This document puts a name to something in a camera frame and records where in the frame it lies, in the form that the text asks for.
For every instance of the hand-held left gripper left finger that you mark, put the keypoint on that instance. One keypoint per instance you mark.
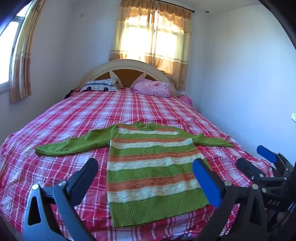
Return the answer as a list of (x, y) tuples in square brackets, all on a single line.
[(85, 173)]

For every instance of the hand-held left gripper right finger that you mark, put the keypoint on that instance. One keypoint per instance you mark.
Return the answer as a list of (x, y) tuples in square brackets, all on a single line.
[(205, 180)]

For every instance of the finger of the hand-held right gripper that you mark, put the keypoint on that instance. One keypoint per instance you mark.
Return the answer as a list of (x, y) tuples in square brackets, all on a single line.
[(267, 153), (249, 168)]

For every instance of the green orange white striped sweater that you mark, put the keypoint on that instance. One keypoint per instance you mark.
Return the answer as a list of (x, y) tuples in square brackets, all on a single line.
[(150, 166)]

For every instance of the person's right hand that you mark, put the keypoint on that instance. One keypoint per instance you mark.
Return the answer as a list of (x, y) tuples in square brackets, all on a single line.
[(282, 220)]

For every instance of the red plaid bed sheet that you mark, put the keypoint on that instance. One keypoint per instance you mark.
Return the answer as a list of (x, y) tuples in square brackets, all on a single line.
[(69, 115)]

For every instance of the dark cloth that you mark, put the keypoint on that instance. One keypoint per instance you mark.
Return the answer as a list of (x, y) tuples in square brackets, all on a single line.
[(71, 93)]

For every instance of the pink cloth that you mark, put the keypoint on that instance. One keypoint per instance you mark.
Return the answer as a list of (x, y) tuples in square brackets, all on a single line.
[(186, 99)]

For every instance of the white patterned pillow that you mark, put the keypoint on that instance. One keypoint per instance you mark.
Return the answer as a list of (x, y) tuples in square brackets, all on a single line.
[(99, 85)]

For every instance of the cream wooden headboard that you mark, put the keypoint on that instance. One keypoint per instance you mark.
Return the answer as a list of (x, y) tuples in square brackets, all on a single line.
[(126, 76)]

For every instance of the pink floral pillow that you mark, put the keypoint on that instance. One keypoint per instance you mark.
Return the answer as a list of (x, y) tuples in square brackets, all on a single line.
[(152, 88)]

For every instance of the yellow patterned window curtain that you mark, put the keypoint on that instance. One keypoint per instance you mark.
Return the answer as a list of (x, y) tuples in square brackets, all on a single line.
[(171, 64)]

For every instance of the beige side window curtain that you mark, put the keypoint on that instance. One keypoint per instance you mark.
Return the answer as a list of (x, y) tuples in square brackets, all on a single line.
[(20, 69)]

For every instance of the sliding side window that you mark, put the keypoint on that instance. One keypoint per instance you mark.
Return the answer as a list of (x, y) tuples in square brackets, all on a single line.
[(7, 46)]

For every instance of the black curtain rod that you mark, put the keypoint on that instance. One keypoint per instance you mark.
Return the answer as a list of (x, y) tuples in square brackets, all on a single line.
[(185, 8)]

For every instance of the white wall socket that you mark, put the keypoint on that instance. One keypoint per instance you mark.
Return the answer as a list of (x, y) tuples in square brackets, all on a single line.
[(293, 116)]

